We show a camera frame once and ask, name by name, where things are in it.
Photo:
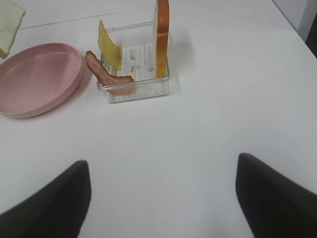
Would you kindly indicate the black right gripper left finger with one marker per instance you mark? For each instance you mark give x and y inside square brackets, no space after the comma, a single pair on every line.
[58,210]

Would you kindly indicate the pink round plate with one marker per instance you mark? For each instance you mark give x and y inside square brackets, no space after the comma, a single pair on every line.
[38,79]

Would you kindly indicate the reddish bacon strip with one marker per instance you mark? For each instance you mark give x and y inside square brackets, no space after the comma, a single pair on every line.
[107,79]

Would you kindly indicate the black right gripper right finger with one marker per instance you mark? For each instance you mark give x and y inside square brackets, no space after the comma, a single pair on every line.
[273,205]

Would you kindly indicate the yellow cheese slice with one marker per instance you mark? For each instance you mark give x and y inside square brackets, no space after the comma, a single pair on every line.
[110,51]

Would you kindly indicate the toast bread slice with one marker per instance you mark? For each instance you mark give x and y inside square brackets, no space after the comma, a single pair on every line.
[160,37]
[11,16]

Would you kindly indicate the right clear plastic tray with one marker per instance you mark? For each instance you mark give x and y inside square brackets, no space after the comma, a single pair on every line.
[137,61]

